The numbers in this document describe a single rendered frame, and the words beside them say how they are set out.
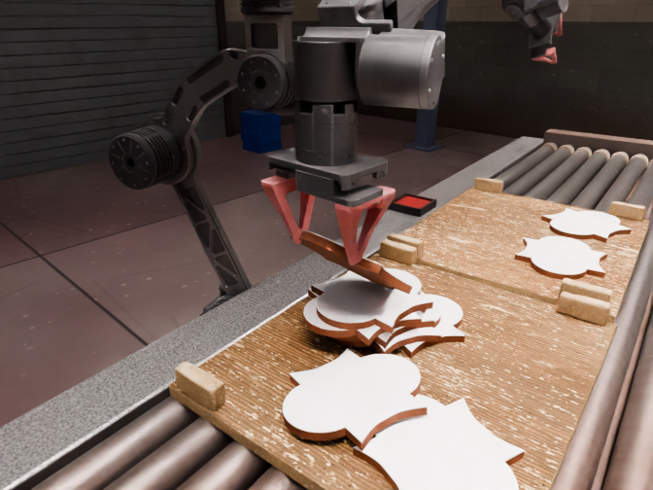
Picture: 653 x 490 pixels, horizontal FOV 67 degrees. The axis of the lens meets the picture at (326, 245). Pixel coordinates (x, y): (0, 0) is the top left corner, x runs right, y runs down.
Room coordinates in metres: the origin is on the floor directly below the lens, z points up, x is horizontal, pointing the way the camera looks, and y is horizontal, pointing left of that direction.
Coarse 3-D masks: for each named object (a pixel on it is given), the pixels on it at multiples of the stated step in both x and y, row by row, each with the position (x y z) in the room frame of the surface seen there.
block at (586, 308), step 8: (560, 296) 0.55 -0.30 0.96; (568, 296) 0.55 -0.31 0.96; (576, 296) 0.55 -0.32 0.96; (560, 304) 0.55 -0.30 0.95; (568, 304) 0.54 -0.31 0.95; (576, 304) 0.54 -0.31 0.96; (584, 304) 0.53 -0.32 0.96; (592, 304) 0.53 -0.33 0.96; (600, 304) 0.52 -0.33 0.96; (608, 304) 0.52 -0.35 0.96; (568, 312) 0.54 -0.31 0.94; (576, 312) 0.53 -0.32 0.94; (584, 312) 0.53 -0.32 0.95; (592, 312) 0.52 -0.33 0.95; (600, 312) 0.52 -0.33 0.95; (608, 312) 0.52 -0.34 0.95; (592, 320) 0.52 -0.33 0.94; (600, 320) 0.52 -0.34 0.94
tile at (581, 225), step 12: (552, 216) 0.87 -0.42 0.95; (564, 216) 0.87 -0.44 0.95; (576, 216) 0.87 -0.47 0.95; (588, 216) 0.87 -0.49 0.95; (600, 216) 0.87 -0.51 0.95; (612, 216) 0.87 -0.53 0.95; (552, 228) 0.82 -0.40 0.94; (564, 228) 0.80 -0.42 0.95; (576, 228) 0.80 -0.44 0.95; (588, 228) 0.80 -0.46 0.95; (600, 228) 0.80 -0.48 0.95; (612, 228) 0.80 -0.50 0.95; (624, 228) 0.80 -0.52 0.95; (600, 240) 0.77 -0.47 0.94
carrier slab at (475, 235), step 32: (480, 192) 1.03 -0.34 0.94; (416, 224) 0.85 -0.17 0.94; (448, 224) 0.85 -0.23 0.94; (480, 224) 0.85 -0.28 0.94; (512, 224) 0.85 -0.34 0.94; (544, 224) 0.85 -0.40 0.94; (640, 224) 0.85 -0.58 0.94; (448, 256) 0.72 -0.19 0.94; (480, 256) 0.72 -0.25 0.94; (512, 256) 0.72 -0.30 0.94; (608, 256) 0.72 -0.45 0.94; (512, 288) 0.62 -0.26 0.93; (544, 288) 0.61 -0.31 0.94; (608, 288) 0.61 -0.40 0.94; (608, 320) 0.54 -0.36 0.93
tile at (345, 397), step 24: (336, 360) 0.43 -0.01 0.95; (360, 360) 0.43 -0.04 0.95; (384, 360) 0.43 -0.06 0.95; (312, 384) 0.39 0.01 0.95; (336, 384) 0.39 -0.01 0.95; (360, 384) 0.39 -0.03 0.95; (384, 384) 0.39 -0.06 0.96; (408, 384) 0.38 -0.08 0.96; (288, 408) 0.36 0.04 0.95; (312, 408) 0.36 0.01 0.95; (336, 408) 0.36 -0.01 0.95; (360, 408) 0.35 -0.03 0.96; (384, 408) 0.35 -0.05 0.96; (408, 408) 0.35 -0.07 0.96; (312, 432) 0.33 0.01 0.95; (336, 432) 0.33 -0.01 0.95; (360, 432) 0.32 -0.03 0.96
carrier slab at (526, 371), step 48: (432, 288) 0.61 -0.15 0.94; (480, 288) 0.61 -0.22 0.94; (288, 336) 0.49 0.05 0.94; (480, 336) 0.49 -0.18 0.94; (528, 336) 0.49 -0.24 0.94; (576, 336) 0.49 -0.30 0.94; (240, 384) 0.41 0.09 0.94; (288, 384) 0.41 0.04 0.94; (432, 384) 0.41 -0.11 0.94; (480, 384) 0.41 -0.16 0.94; (528, 384) 0.41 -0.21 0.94; (576, 384) 0.41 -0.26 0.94; (240, 432) 0.34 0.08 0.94; (288, 432) 0.34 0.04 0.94; (528, 432) 0.34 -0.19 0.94; (336, 480) 0.29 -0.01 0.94; (384, 480) 0.29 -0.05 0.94; (528, 480) 0.29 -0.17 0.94
